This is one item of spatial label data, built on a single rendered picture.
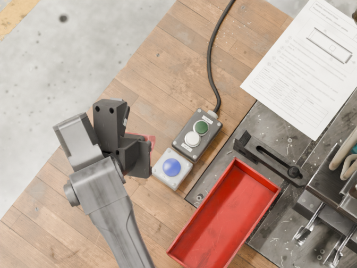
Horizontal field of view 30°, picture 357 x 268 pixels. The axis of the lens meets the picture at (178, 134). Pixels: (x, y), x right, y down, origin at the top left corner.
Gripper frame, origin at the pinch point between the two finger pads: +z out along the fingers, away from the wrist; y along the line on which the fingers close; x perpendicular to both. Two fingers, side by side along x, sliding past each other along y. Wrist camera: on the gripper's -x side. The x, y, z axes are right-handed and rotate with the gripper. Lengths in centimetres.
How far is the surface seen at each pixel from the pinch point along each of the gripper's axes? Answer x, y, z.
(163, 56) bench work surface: -6.0, 12.8, 37.8
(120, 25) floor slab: 6, 69, 125
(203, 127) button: 6.8, -0.9, 28.2
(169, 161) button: 13.1, 4.4, 21.4
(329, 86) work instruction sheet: 0, -24, 47
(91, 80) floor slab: 24, 74, 109
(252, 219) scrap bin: 24.6, -13.9, 23.9
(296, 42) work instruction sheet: -9, -15, 51
